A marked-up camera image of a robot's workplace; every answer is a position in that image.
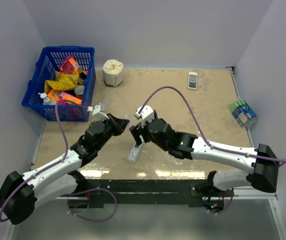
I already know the red tin can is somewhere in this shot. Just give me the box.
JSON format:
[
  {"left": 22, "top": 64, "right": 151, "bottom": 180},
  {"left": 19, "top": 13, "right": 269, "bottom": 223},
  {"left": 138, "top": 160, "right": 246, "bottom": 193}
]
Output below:
[{"left": 74, "top": 85, "right": 85, "bottom": 99}]

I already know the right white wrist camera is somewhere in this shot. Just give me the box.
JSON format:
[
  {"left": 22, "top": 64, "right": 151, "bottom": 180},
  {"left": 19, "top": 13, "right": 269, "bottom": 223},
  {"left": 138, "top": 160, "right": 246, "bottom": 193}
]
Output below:
[{"left": 134, "top": 105, "right": 158, "bottom": 128}]

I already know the wrapped toilet paper roll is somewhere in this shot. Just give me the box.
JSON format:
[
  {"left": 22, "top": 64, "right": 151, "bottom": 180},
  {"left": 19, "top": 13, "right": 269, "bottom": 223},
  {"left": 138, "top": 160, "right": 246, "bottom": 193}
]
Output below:
[{"left": 102, "top": 59, "right": 124, "bottom": 87}]

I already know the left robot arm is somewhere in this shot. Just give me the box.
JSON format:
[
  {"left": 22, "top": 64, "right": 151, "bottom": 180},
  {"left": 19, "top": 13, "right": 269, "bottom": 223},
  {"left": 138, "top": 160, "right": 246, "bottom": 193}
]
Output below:
[{"left": 0, "top": 113, "right": 130, "bottom": 225}]

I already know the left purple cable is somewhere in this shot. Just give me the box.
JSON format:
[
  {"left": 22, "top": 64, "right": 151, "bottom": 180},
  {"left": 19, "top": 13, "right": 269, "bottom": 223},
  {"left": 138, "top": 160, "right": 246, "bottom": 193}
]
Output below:
[{"left": 0, "top": 99, "right": 91, "bottom": 223}]

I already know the aluminium frame rail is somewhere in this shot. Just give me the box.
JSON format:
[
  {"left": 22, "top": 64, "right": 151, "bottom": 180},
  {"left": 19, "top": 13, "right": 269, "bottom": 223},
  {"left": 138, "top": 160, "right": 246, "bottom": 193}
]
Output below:
[{"left": 232, "top": 187, "right": 286, "bottom": 240}]

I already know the long white remote control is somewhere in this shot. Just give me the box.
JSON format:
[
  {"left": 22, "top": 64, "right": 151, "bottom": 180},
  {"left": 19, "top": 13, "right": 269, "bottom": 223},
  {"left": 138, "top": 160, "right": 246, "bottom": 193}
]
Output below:
[{"left": 127, "top": 143, "right": 143, "bottom": 163}]

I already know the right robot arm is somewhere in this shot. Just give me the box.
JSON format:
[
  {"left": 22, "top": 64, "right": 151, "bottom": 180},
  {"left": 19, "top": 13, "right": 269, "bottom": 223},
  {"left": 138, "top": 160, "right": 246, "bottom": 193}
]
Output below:
[{"left": 130, "top": 118, "right": 280, "bottom": 197}]

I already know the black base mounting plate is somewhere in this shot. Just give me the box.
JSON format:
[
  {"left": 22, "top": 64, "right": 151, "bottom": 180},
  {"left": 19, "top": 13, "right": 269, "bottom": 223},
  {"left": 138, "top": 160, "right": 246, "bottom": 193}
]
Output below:
[{"left": 64, "top": 179, "right": 233, "bottom": 211}]

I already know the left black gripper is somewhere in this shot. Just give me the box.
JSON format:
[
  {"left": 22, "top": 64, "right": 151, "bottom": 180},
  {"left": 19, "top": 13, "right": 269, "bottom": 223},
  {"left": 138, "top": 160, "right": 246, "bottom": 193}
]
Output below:
[{"left": 95, "top": 113, "right": 129, "bottom": 151}]

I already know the orange pink snack pack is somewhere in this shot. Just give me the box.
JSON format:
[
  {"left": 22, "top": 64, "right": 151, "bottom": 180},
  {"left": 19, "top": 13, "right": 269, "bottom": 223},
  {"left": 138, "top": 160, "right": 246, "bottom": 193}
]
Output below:
[{"left": 47, "top": 90, "right": 82, "bottom": 104}]

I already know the white small bottle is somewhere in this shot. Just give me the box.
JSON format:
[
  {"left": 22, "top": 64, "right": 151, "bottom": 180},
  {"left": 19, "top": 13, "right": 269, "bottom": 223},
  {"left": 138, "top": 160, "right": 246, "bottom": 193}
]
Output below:
[{"left": 38, "top": 92, "right": 51, "bottom": 105}]

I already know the pink snack box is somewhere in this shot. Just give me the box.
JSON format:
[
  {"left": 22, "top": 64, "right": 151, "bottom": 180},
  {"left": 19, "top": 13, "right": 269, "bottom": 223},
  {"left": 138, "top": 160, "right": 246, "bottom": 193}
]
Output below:
[{"left": 59, "top": 56, "right": 80, "bottom": 75}]

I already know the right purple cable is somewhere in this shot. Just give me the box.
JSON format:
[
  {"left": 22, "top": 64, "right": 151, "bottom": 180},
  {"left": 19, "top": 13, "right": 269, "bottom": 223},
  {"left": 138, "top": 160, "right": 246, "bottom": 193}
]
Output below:
[{"left": 137, "top": 86, "right": 286, "bottom": 163}]

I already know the yellow snack bag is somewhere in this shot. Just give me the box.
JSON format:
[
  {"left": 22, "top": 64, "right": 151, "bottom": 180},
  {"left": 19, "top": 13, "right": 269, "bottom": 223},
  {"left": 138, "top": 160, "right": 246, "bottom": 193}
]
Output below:
[{"left": 44, "top": 71, "right": 79, "bottom": 94}]

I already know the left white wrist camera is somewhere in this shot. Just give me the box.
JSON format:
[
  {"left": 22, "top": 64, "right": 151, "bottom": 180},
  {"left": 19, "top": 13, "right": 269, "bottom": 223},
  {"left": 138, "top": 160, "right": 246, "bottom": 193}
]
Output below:
[{"left": 87, "top": 102, "right": 109, "bottom": 121}]

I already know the blue plastic basket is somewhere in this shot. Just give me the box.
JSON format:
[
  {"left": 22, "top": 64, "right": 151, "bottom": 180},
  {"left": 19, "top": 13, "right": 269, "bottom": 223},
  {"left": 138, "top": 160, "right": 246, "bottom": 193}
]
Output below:
[{"left": 21, "top": 46, "right": 96, "bottom": 122}]

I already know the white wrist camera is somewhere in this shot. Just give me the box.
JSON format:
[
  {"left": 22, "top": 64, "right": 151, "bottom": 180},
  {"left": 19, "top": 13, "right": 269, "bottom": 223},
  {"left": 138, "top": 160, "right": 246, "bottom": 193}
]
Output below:
[
  {"left": 134, "top": 105, "right": 158, "bottom": 128},
  {"left": 87, "top": 102, "right": 109, "bottom": 121}
]

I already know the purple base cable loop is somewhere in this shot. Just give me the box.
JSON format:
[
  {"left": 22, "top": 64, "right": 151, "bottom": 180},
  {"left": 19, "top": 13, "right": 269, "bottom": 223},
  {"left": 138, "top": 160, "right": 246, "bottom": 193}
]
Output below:
[{"left": 67, "top": 187, "right": 118, "bottom": 222}]

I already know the small white remote control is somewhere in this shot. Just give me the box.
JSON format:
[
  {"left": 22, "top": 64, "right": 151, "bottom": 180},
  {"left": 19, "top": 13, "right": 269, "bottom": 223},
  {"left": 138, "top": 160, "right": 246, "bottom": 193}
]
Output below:
[{"left": 187, "top": 72, "right": 198, "bottom": 90}]

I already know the green blue sponge pack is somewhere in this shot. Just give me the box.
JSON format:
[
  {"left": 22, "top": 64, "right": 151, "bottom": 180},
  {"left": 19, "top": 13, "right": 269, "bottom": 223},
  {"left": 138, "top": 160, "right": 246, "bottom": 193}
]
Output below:
[{"left": 228, "top": 98, "right": 257, "bottom": 128}]

